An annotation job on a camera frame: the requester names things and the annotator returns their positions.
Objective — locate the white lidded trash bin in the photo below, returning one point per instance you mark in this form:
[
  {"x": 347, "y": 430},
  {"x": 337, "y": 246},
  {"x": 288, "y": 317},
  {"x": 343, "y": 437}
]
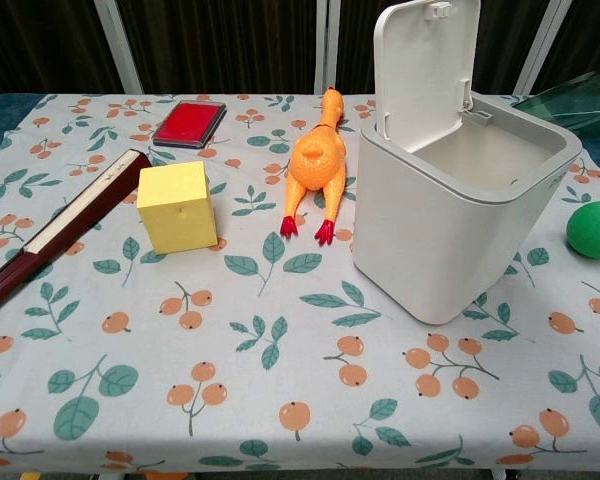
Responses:
[{"x": 430, "y": 240}]

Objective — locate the orange rubber chicken toy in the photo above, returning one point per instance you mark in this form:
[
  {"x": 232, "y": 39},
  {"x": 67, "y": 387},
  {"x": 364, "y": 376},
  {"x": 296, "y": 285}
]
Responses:
[{"x": 316, "y": 162}]

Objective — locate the floral fruit print tablecloth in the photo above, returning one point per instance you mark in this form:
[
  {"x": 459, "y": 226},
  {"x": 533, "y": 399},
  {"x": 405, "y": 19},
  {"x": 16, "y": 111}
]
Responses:
[{"x": 260, "y": 350}]

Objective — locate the yellow cube block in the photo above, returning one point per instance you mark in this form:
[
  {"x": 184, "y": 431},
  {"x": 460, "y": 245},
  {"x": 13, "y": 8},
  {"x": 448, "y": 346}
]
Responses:
[{"x": 177, "y": 210}]

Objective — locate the red ink stamp pad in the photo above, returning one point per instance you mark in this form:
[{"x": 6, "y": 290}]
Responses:
[{"x": 190, "y": 125}]

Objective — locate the dark red folding fan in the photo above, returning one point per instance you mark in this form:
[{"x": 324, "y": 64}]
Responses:
[{"x": 55, "y": 230}]

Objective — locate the green foam ball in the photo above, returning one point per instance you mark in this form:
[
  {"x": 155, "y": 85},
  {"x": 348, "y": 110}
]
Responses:
[{"x": 595, "y": 231}]

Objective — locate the green transparent plastic sheet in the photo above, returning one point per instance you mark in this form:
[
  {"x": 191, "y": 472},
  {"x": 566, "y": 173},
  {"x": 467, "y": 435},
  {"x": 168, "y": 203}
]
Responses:
[{"x": 580, "y": 107}]

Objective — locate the white metal screen frame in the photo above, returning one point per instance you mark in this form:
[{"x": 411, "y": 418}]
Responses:
[{"x": 125, "y": 45}]

